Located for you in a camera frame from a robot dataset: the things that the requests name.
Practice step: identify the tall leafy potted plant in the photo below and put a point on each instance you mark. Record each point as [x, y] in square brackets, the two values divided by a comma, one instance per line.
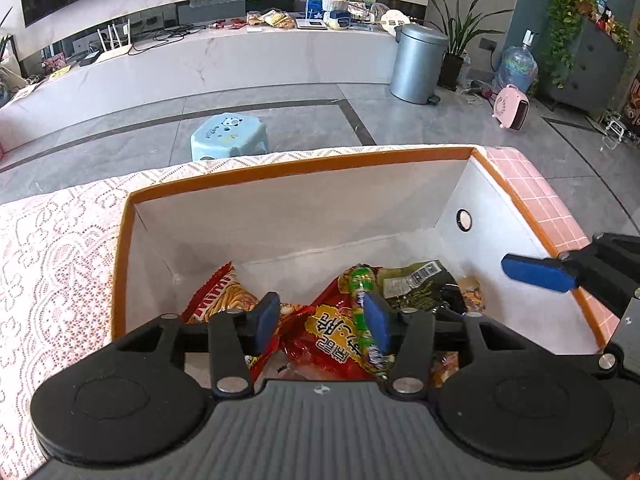
[457, 30]

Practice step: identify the white antenna router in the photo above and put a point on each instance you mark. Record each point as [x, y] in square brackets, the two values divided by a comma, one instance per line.
[114, 52]

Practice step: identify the white marble media counter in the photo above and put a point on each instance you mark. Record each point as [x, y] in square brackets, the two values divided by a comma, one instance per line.
[200, 72]

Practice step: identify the clear brown snack packet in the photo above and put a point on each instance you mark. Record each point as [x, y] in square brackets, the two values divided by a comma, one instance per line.
[472, 295]

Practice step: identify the pink space heater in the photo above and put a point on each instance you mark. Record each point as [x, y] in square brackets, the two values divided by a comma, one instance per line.
[510, 109]

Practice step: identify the large red snack packet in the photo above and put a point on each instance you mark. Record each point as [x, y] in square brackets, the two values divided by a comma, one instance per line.
[320, 342]

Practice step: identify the white lace tablecloth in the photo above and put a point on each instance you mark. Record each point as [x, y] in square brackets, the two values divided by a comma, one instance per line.
[55, 270]

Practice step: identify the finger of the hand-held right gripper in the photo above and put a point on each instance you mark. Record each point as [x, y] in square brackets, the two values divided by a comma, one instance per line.
[537, 272]

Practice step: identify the red striped snack packet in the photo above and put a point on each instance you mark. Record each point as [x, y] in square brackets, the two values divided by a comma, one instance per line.
[220, 296]

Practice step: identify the green candy stick packet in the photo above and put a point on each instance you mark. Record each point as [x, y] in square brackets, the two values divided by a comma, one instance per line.
[361, 285]

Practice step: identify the grey pedal trash can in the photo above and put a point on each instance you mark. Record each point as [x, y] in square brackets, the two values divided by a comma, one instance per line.
[417, 67]

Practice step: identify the pink grid tablecloth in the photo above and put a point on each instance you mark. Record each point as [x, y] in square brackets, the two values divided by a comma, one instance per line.
[540, 195]

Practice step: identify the white kitchen scale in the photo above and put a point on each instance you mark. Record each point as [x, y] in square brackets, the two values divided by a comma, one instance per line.
[311, 24]

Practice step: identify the orange-rimmed white storage box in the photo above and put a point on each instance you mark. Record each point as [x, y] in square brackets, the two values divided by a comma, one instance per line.
[300, 220]

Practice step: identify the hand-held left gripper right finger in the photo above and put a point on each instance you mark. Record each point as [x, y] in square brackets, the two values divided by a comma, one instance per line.
[377, 324]

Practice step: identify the light blue plastic stool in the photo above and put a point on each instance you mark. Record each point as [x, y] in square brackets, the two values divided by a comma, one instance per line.
[229, 135]

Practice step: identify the small metal trolley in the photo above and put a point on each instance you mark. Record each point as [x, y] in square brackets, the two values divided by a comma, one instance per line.
[620, 127]

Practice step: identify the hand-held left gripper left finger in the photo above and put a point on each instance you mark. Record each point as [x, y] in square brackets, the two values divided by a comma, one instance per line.
[265, 321]

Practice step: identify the round white power strip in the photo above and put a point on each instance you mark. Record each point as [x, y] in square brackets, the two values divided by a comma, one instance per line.
[396, 17]

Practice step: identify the snack bags on counter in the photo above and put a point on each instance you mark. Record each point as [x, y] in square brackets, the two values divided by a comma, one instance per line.
[272, 19]

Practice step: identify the blue water jug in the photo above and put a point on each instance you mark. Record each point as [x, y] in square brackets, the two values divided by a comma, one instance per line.
[517, 67]

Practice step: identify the grey drawer cabinet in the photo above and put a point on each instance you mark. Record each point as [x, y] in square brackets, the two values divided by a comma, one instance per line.
[585, 70]

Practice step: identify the dark olive snack packet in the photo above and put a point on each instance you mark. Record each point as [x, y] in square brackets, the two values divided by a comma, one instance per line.
[420, 285]

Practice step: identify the orange snack packet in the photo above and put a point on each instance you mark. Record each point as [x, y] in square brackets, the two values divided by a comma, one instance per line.
[444, 369]

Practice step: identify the trailing ivy plant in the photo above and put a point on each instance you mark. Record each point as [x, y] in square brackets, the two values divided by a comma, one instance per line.
[565, 15]

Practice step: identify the blue and white jar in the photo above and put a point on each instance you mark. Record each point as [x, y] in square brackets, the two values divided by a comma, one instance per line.
[336, 20]

